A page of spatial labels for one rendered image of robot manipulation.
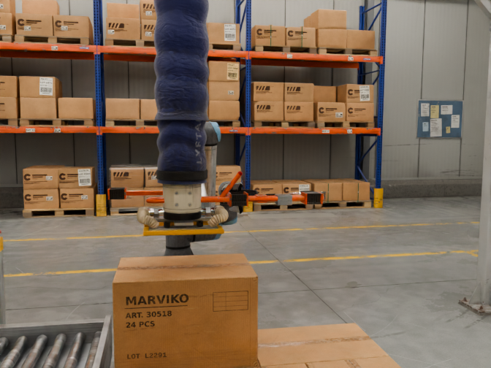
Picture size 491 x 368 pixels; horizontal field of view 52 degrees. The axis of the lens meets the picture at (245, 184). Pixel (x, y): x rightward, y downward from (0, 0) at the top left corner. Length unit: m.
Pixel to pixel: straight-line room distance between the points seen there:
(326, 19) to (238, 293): 8.46
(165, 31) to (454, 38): 11.20
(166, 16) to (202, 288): 1.13
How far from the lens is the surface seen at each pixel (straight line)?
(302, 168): 11.24
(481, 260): 4.90
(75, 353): 2.52
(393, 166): 12.13
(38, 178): 9.53
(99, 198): 9.29
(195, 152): 2.15
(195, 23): 2.18
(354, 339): 2.61
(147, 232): 2.13
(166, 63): 2.15
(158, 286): 2.12
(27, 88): 9.53
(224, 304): 2.17
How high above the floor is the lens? 1.56
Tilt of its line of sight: 6 degrees down
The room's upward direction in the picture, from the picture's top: straight up
